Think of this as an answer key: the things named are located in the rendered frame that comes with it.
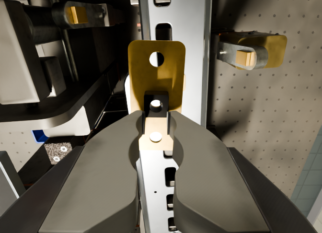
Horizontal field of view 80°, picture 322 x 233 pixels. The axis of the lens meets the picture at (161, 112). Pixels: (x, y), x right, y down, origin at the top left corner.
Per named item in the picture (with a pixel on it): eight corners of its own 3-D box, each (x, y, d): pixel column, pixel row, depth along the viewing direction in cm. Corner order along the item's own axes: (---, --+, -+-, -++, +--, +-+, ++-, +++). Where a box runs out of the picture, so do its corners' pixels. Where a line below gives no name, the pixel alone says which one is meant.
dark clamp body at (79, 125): (121, 80, 73) (91, 135, 38) (89, 82, 73) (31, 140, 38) (118, 60, 70) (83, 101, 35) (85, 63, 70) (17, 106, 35)
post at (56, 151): (113, 93, 74) (76, 163, 38) (100, 94, 74) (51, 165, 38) (111, 80, 72) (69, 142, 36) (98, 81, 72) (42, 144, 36)
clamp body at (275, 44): (231, 45, 69) (296, 68, 37) (197, 48, 69) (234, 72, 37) (233, 25, 66) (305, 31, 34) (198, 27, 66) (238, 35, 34)
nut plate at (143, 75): (178, 148, 16) (179, 157, 15) (132, 147, 16) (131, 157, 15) (186, 40, 13) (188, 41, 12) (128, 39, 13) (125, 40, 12)
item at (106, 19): (128, 23, 64) (109, 26, 38) (119, 24, 64) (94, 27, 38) (126, 9, 62) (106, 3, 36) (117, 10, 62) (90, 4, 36)
